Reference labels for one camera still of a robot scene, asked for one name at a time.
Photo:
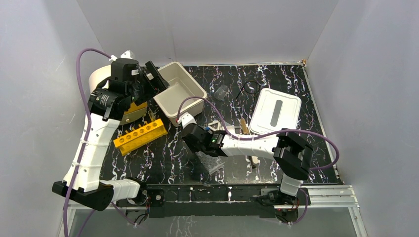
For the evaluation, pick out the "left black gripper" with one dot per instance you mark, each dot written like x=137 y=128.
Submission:
x=149 y=78

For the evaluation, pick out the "cream and orange cylinder appliance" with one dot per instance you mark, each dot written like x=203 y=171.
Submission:
x=105 y=100

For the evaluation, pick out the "white bin lid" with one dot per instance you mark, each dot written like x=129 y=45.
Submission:
x=274 y=111

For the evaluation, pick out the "clear acrylic tube rack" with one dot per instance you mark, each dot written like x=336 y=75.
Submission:
x=211 y=164

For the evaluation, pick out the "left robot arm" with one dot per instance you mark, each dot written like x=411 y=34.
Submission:
x=82 y=182

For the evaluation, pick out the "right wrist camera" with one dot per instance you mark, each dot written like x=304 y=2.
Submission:
x=186 y=119

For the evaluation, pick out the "clear plastic funnel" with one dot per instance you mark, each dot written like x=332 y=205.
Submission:
x=221 y=92

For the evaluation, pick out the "beige plastic bin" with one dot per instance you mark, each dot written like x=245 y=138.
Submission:
x=181 y=86

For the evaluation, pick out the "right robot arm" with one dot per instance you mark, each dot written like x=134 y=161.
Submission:
x=291 y=152

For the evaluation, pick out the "white clay triangle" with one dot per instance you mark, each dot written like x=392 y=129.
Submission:
x=214 y=126

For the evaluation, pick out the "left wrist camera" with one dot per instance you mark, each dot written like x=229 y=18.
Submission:
x=128 y=55

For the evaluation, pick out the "black mounting base rail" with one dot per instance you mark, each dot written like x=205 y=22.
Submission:
x=262 y=200

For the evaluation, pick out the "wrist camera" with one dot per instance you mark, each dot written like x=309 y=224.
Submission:
x=128 y=55
x=186 y=119

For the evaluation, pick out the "test tube brush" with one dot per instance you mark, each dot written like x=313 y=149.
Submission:
x=244 y=127

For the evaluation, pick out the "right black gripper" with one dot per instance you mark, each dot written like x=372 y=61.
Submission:
x=194 y=149

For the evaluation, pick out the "yellow test tube rack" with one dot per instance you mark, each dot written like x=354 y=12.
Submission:
x=140 y=137

